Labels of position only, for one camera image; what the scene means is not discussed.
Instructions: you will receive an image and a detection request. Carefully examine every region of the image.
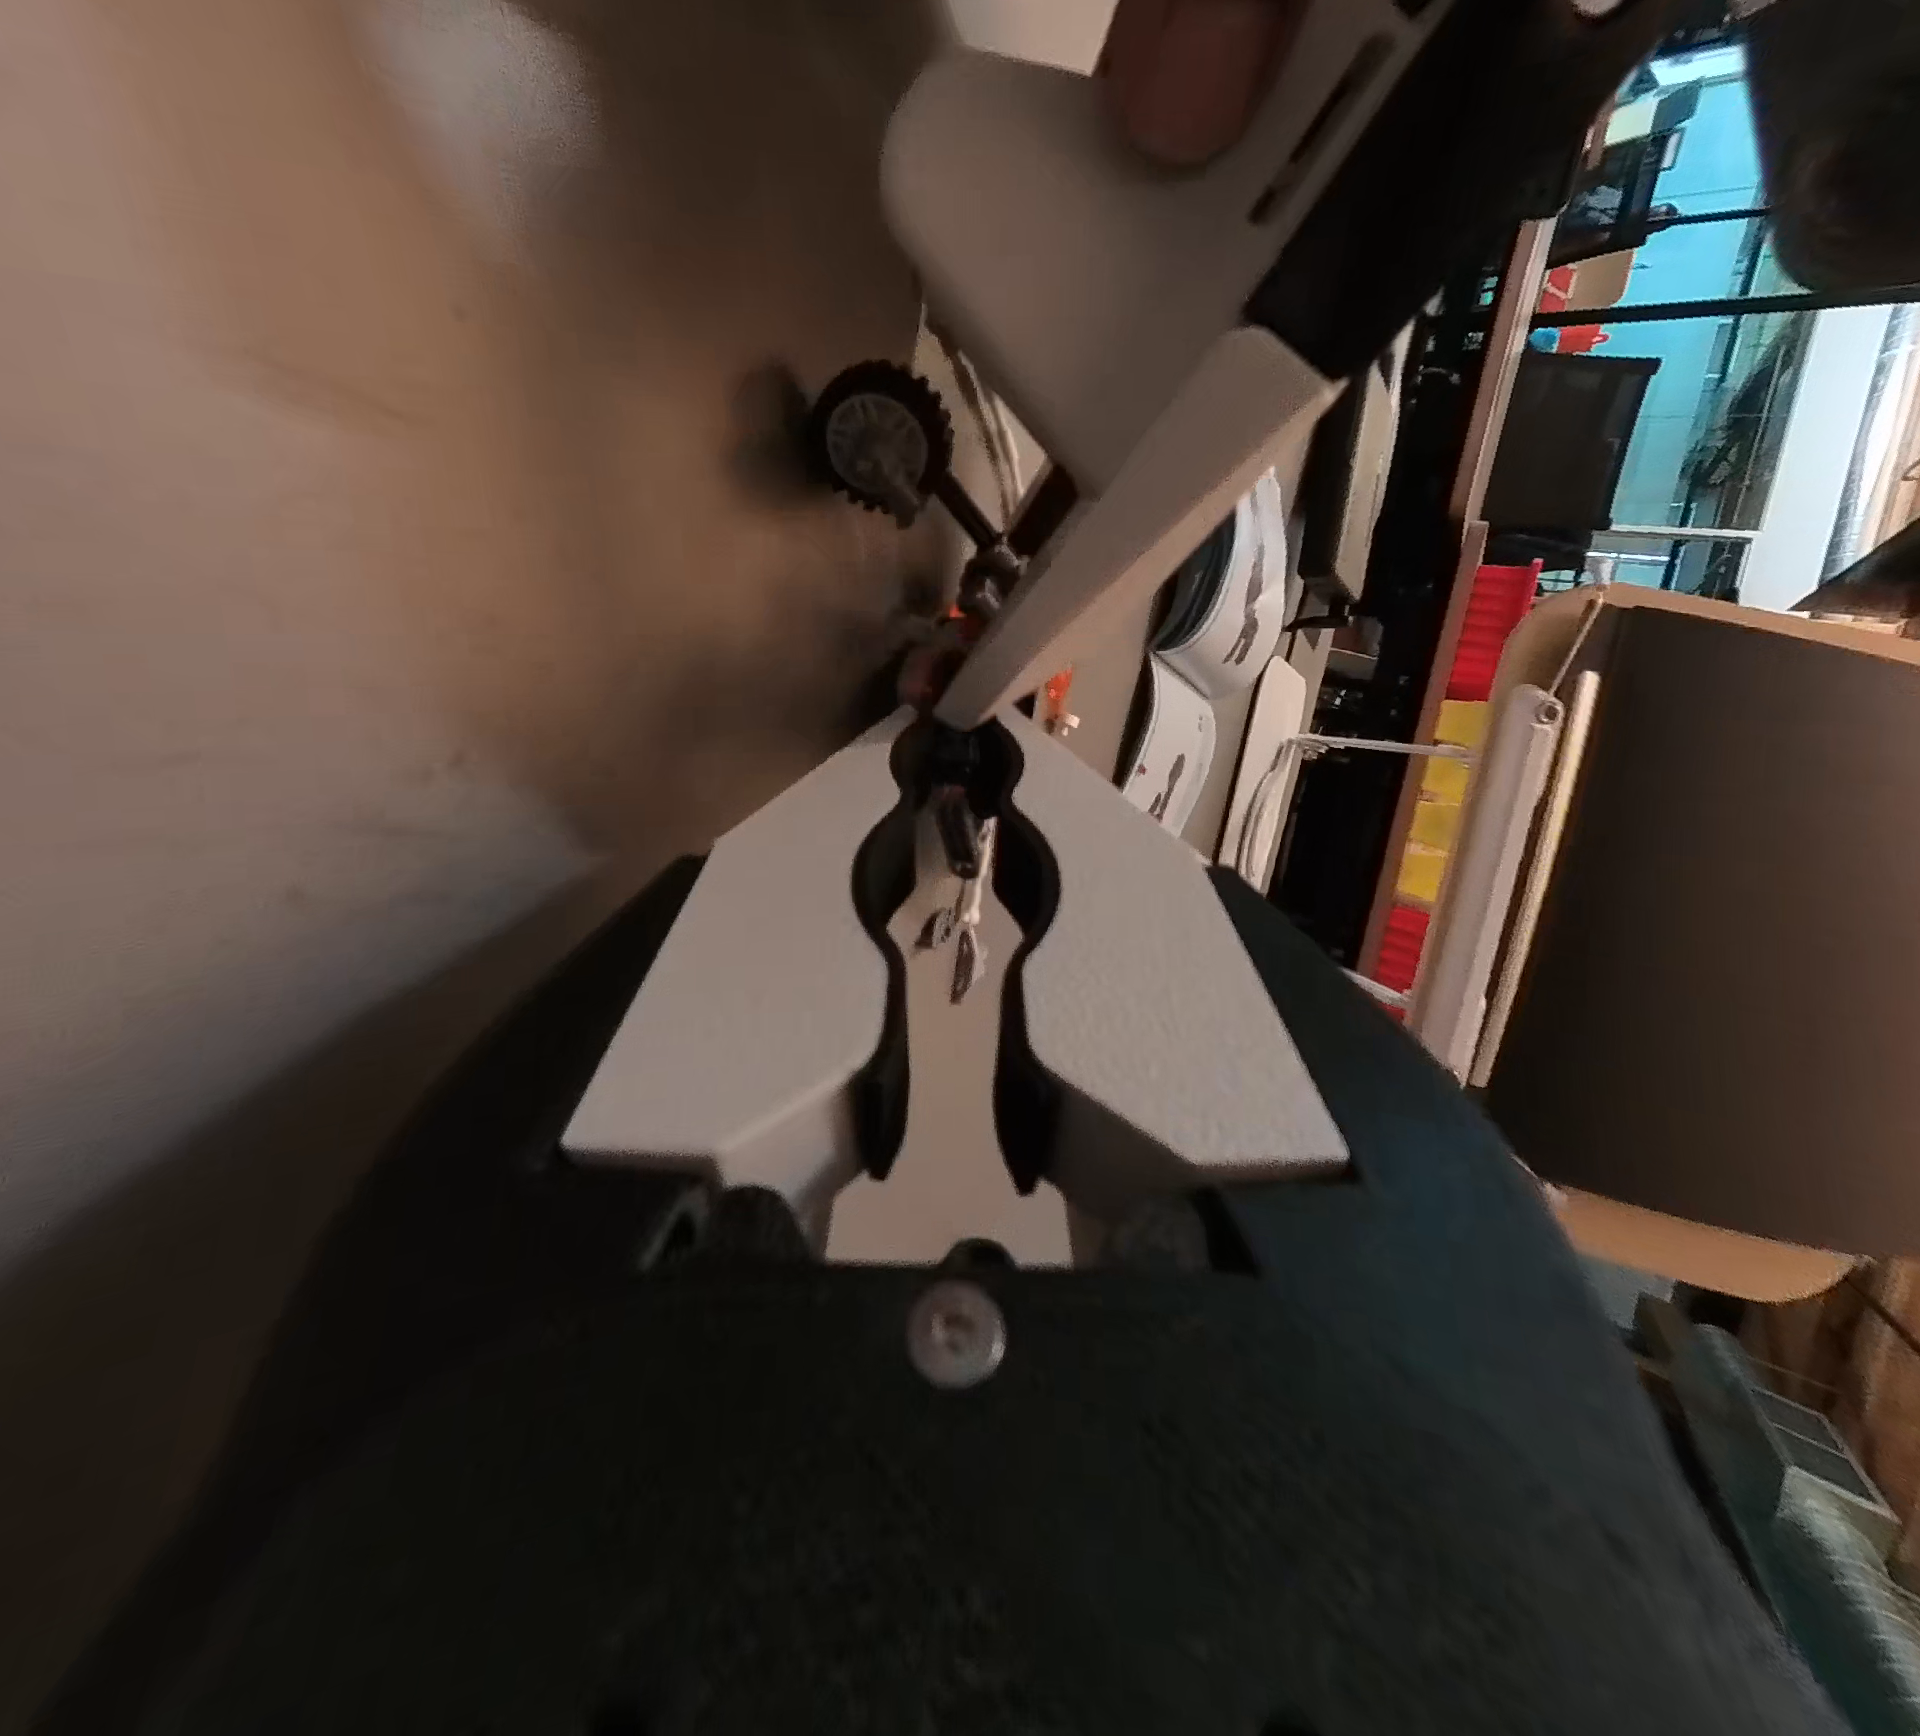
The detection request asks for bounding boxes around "dark grey lego hinge piece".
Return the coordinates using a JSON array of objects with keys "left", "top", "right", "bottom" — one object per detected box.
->
[{"left": 896, "top": 721, "right": 1026, "bottom": 881}]

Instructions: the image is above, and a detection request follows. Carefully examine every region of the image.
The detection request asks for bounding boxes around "black lego wheel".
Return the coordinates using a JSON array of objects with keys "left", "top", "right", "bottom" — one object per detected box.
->
[{"left": 815, "top": 357, "right": 960, "bottom": 525}]

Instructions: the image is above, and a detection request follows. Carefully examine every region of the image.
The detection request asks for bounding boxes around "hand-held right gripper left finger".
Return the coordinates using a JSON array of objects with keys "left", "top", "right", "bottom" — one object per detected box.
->
[{"left": 558, "top": 713, "right": 925, "bottom": 1195}]

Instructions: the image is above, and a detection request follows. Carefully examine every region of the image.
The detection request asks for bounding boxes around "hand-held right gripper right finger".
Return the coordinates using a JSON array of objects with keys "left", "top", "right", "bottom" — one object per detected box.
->
[{"left": 994, "top": 721, "right": 1360, "bottom": 1233}]

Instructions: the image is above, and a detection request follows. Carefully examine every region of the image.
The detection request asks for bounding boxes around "black monitor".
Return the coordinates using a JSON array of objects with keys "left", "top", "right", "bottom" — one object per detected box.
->
[{"left": 1482, "top": 353, "right": 1663, "bottom": 542}]

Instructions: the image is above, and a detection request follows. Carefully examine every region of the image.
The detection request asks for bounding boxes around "white rounded stand base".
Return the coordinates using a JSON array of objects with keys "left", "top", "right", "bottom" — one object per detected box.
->
[{"left": 1219, "top": 653, "right": 1319, "bottom": 894}]

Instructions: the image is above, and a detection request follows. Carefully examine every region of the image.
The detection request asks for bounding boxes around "black red lego motorcycle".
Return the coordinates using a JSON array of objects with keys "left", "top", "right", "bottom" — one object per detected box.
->
[{"left": 815, "top": 357, "right": 1087, "bottom": 723}]

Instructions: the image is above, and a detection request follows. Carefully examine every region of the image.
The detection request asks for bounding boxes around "red yellow bin shelf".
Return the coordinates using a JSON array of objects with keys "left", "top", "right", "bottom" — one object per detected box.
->
[{"left": 1376, "top": 555, "right": 1551, "bottom": 1023}]

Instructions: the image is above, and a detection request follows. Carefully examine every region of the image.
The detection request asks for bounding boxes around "white plastic bar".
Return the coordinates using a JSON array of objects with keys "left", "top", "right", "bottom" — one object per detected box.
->
[{"left": 1415, "top": 675, "right": 1572, "bottom": 1067}]

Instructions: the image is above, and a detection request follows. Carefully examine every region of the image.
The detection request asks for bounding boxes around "open instruction booklet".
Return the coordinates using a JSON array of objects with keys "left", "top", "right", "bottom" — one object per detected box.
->
[{"left": 1122, "top": 461, "right": 1310, "bottom": 827}]

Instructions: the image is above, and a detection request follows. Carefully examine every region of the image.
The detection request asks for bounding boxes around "black flat device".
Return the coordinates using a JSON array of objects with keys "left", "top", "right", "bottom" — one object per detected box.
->
[{"left": 1294, "top": 368, "right": 1408, "bottom": 616}]

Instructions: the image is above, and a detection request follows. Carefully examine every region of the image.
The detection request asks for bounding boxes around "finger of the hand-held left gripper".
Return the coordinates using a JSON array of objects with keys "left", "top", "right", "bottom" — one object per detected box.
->
[{"left": 938, "top": 326, "right": 1351, "bottom": 729}]

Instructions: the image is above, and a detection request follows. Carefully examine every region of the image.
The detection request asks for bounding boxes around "dark brown panel board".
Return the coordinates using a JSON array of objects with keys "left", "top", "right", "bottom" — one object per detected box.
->
[{"left": 1474, "top": 584, "right": 1920, "bottom": 1262}]

